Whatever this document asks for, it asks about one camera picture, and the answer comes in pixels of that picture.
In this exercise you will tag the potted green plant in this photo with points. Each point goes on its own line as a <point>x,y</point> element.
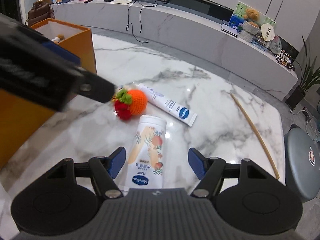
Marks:
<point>309,78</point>

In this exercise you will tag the orange crochet fruit toy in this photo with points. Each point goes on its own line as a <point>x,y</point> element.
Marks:
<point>129,102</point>

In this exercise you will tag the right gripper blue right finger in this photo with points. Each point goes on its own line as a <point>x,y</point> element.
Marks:
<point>197,162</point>

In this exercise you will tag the brown bucket handbag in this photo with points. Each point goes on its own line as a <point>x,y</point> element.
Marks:
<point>40,10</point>

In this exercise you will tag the grey round stool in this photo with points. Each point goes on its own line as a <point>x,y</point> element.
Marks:
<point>302,164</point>

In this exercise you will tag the white laptop on console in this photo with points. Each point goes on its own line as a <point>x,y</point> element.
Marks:
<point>227,29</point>

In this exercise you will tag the teddy bear in basket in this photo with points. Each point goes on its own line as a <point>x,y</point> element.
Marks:
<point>250,26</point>

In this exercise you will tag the long wooden stick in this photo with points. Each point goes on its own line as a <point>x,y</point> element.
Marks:
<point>257,134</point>

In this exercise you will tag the white Vaseline tube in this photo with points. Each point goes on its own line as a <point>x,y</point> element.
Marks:
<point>172,107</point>

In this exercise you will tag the orange cardboard storage box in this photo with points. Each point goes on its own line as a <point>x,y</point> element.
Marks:
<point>20,118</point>

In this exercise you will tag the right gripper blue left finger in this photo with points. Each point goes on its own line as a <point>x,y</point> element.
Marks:
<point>115,161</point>

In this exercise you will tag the round paper fan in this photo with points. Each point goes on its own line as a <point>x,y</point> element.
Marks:
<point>267,32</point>

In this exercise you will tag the white marble TV console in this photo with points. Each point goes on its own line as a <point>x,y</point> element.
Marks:
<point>187,32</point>

